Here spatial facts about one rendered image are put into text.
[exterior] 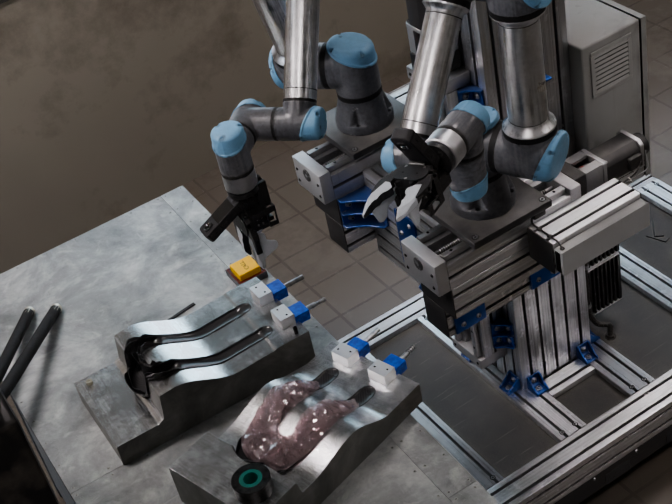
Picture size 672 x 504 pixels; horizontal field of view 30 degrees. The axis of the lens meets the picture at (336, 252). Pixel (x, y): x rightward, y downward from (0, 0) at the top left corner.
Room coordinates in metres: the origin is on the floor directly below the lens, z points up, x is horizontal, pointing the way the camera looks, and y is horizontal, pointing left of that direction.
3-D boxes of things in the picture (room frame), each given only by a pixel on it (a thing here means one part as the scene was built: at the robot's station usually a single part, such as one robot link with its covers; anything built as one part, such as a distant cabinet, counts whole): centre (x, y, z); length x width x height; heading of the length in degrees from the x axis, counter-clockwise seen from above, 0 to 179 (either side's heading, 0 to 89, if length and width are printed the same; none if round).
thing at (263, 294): (2.33, 0.15, 0.89); 0.13 x 0.05 x 0.05; 113
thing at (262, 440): (1.89, 0.17, 0.90); 0.26 x 0.18 x 0.08; 130
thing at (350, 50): (2.75, -0.14, 1.20); 0.13 x 0.12 x 0.14; 67
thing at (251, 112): (2.41, 0.12, 1.31); 0.11 x 0.11 x 0.08; 67
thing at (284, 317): (2.23, 0.11, 0.89); 0.13 x 0.05 x 0.05; 113
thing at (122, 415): (2.18, 0.38, 0.87); 0.50 x 0.26 x 0.14; 113
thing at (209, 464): (1.88, 0.16, 0.86); 0.50 x 0.26 x 0.11; 130
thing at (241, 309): (2.18, 0.36, 0.92); 0.35 x 0.16 x 0.09; 113
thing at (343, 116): (2.74, -0.15, 1.09); 0.15 x 0.15 x 0.10
